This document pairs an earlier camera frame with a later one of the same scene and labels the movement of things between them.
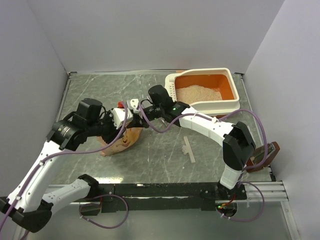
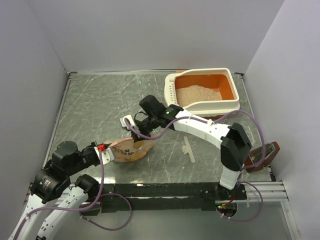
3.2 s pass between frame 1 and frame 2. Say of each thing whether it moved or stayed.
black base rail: stayed
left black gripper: moved
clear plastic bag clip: stayed
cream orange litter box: stayed
